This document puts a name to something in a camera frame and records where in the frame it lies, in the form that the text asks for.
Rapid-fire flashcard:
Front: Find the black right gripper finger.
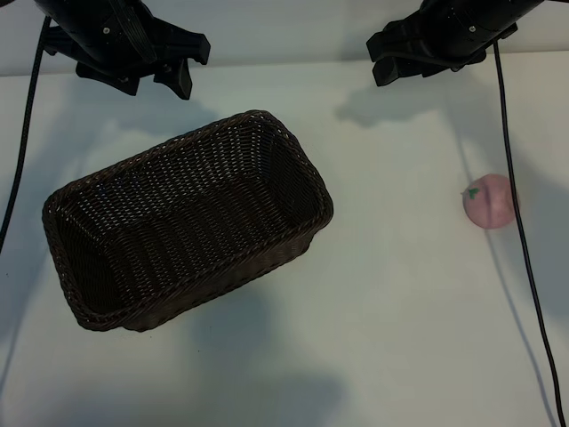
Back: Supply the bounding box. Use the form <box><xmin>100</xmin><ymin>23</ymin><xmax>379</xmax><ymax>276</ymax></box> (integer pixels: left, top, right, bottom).
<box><xmin>401</xmin><ymin>57</ymin><xmax>452</xmax><ymax>80</ymax></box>
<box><xmin>372</xmin><ymin>53</ymin><xmax>404</xmax><ymax>88</ymax></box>

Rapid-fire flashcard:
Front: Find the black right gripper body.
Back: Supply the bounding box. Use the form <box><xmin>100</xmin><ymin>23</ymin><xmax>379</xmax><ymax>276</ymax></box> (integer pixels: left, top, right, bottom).
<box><xmin>366</xmin><ymin>0</ymin><xmax>519</xmax><ymax>72</ymax></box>

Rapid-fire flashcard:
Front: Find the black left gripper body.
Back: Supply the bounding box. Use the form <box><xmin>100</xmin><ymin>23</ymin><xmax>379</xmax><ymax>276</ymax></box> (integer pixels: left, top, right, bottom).
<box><xmin>35</xmin><ymin>0</ymin><xmax>211</xmax><ymax>79</ymax></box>

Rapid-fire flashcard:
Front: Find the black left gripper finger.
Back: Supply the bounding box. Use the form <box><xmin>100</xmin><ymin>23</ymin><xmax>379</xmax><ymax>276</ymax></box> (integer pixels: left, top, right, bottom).
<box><xmin>75</xmin><ymin>63</ymin><xmax>142</xmax><ymax>97</ymax></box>
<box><xmin>153</xmin><ymin>57</ymin><xmax>195</xmax><ymax>100</ymax></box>

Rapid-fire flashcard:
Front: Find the dark brown wicker basket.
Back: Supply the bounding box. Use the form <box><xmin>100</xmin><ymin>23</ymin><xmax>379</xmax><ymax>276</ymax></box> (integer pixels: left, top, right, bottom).
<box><xmin>42</xmin><ymin>109</ymin><xmax>334</xmax><ymax>334</ymax></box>

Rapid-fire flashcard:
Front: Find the pink peach with green leaf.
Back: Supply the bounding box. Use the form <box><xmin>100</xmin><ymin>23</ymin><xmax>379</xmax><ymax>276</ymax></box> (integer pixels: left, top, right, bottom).
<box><xmin>461</xmin><ymin>173</ymin><xmax>520</xmax><ymax>230</ymax></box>

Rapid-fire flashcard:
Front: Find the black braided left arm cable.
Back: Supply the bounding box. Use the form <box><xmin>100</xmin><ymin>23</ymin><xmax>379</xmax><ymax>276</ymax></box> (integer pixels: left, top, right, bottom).
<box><xmin>0</xmin><ymin>17</ymin><xmax>49</xmax><ymax>254</ymax></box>

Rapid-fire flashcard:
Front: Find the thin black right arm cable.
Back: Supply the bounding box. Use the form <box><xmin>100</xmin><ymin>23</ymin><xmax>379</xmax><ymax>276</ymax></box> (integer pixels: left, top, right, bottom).
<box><xmin>493</xmin><ymin>42</ymin><xmax>564</xmax><ymax>427</ymax></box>

